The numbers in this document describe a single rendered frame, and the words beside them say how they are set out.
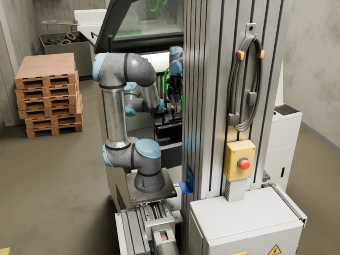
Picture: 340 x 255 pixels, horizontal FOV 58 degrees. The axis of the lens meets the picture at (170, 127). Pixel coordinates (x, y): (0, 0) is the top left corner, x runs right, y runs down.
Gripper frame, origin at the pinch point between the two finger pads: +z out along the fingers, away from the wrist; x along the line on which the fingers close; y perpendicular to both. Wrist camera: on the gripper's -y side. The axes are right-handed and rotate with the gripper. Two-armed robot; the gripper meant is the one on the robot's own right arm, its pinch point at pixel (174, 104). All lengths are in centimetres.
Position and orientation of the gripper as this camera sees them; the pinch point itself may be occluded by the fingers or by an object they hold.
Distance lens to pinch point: 189.0
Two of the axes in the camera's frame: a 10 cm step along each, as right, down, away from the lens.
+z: 0.1, 8.8, 4.8
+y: 4.0, 4.4, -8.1
